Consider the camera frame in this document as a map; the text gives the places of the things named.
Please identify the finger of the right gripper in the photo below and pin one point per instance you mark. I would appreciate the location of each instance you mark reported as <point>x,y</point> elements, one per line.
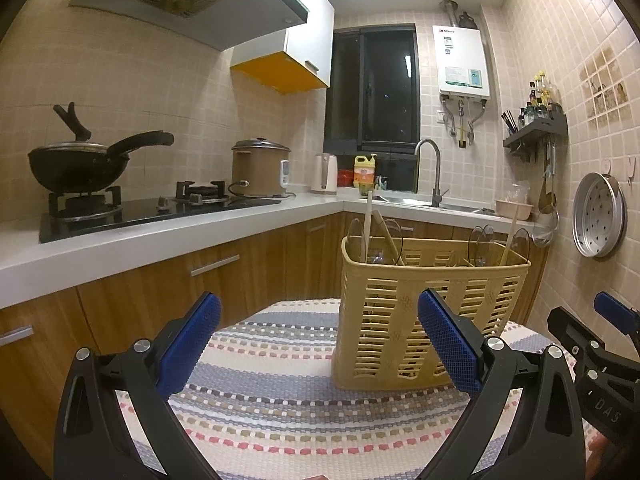
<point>620,316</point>

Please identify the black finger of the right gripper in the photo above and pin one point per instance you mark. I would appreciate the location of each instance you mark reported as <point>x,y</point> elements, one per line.
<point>585,348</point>

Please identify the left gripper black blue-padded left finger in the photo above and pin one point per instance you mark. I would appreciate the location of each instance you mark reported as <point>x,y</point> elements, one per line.
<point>92,440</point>

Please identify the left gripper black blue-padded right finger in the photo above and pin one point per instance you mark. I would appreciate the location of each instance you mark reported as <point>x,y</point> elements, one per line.
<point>545,440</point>

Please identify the wooden chopstick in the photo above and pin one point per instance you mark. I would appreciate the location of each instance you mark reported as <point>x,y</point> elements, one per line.
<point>509,239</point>
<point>366,229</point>
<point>389,241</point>

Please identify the black plastic spoon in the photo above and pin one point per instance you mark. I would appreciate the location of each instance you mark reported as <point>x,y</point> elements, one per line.
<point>521,243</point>

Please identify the clear plastic spoon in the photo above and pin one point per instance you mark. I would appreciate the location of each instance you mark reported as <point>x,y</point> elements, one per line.
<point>398,236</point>
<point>479,245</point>
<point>353,244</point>

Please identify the clear plastic spoon front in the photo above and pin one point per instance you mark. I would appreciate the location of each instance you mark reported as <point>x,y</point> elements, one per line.
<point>353,244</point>

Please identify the hanging ladle utensils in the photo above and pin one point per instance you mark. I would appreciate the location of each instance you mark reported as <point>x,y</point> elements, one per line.
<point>547,217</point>

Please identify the white kitchen countertop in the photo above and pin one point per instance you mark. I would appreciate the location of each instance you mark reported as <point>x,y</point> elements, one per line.
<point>30,270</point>

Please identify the dark kitchen window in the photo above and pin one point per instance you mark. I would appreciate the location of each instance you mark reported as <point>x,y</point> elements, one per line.
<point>373,104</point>

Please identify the gloved orange hand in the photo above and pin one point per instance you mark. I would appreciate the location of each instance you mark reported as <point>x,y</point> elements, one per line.
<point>601,451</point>

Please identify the round metal steamer tray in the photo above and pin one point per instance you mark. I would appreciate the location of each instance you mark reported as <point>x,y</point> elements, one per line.
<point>599,216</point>

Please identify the pink bowl on counter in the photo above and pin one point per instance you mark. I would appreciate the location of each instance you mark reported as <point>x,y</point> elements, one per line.
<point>511,210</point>

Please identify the striped woven placemat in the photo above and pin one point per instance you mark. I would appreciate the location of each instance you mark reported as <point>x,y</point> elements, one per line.
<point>261,404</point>

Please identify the tan plastic utensil basket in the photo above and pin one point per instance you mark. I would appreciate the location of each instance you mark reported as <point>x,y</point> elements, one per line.
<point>400,304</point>

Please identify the black gas stove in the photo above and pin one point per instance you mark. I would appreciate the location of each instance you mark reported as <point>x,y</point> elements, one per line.
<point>80,214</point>

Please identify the black wok with lid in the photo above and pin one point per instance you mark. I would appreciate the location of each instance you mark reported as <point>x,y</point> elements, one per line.
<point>81,166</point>

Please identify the yellow dish soap bottle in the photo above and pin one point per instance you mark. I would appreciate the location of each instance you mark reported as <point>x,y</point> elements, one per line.
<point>364,171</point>

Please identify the white gas water heater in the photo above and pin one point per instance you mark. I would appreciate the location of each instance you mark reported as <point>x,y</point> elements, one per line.
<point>461,62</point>

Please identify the brown rice cooker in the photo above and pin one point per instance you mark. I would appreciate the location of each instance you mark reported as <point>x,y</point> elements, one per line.
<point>260,168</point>

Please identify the range hood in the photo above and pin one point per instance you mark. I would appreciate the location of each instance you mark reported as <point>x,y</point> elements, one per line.
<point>195,2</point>

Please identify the wall spice rack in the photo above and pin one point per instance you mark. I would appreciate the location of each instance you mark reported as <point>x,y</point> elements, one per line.
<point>540,121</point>

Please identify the white orange wall cabinet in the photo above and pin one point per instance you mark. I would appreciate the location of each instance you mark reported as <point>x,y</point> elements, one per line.
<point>295,59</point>

